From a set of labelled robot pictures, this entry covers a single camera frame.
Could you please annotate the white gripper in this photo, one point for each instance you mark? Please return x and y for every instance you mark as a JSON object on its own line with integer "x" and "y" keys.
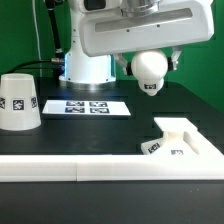
{"x": 110, "y": 31}

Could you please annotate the white lamp base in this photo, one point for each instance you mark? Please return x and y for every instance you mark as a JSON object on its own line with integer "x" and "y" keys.
{"x": 170, "y": 145}

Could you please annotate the white lamp shade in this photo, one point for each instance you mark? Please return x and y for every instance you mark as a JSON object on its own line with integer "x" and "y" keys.
{"x": 19, "y": 108}

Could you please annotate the white marker sheet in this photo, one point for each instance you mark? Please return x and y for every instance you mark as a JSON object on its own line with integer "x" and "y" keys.
{"x": 72, "y": 107}

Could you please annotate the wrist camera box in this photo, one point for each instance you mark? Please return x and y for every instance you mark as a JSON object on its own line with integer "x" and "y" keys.
{"x": 92, "y": 5}

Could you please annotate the white L-shaped boundary frame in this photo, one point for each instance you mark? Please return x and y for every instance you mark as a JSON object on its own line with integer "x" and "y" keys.
{"x": 207, "y": 165}

